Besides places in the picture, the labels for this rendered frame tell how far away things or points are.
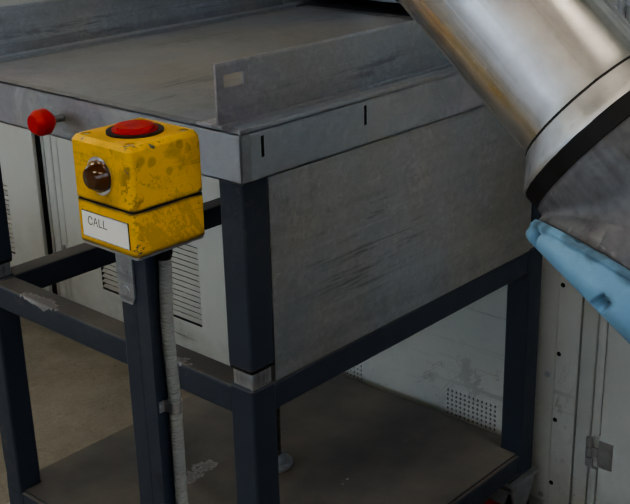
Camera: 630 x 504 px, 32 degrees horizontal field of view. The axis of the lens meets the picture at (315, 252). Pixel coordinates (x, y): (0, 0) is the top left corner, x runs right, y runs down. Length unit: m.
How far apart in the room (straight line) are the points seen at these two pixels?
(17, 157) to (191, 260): 0.62
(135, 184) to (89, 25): 0.84
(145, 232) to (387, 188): 0.52
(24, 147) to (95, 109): 1.42
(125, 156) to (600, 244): 0.40
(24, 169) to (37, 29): 1.11
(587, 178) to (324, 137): 0.57
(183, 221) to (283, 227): 0.31
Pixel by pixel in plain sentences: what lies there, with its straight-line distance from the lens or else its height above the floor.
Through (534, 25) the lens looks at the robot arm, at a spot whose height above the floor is 1.01.
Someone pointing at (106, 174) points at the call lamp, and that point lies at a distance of 0.95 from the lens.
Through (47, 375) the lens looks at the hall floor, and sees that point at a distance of 2.60.
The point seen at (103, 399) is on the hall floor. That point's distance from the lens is 2.47.
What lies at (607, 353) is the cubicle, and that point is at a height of 0.38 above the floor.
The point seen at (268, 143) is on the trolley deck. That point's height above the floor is 0.83.
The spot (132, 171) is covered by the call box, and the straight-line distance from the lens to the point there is 0.93.
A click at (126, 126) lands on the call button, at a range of 0.97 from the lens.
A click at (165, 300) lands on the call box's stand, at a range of 1.02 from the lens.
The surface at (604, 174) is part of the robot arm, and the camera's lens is 0.73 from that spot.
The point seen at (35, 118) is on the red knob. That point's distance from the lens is 1.37.
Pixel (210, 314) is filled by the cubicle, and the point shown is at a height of 0.19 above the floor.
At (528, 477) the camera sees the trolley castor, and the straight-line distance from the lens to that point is 1.92.
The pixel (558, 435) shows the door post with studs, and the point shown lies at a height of 0.19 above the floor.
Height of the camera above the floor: 1.14
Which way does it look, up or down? 21 degrees down
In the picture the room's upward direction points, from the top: 1 degrees counter-clockwise
